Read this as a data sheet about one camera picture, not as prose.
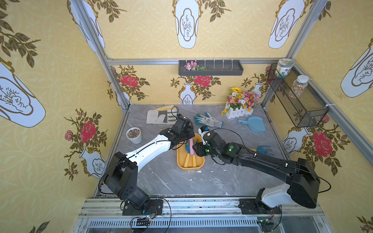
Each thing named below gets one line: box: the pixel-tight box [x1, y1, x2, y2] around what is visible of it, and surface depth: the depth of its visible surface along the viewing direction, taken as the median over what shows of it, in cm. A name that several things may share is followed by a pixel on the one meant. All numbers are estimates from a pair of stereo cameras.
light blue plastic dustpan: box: [237, 116, 267, 133], surface depth 111 cm
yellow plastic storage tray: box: [176, 133, 205, 171], surface depth 89 cm
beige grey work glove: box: [145, 104, 178, 125], surface depth 115 cm
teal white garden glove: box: [193, 112, 224, 128], surface depth 112 cm
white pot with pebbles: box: [126, 127, 142, 145], surface depth 97 cm
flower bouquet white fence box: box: [221, 86, 259, 120], surface depth 106 cm
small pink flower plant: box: [184, 60, 208, 71], surface depth 89 cm
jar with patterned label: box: [274, 58, 295, 79], surface depth 87 cm
